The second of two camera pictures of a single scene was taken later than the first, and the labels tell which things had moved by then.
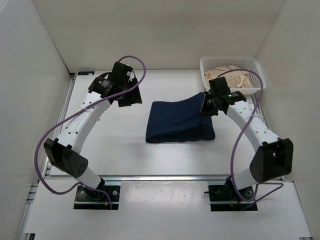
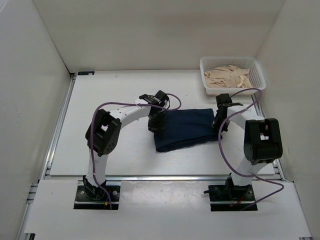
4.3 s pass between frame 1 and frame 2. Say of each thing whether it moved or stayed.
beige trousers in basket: stayed
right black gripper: moved
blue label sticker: stayed
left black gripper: moved
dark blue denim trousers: moved
